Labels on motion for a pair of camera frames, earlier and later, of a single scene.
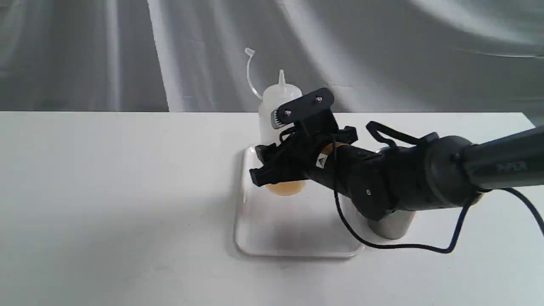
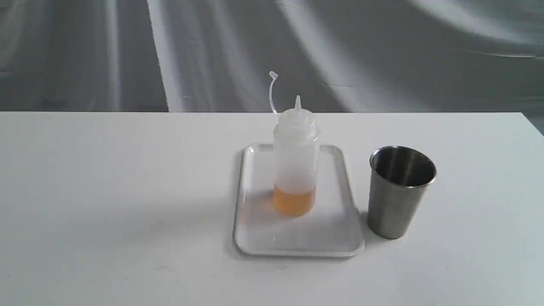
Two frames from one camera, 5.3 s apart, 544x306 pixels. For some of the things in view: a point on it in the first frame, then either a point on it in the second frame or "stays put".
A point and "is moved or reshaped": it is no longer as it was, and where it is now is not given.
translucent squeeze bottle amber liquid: x=278 y=98 is moved or reshaped
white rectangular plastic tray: x=308 y=224 stays put
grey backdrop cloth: x=190 y=56 stays put
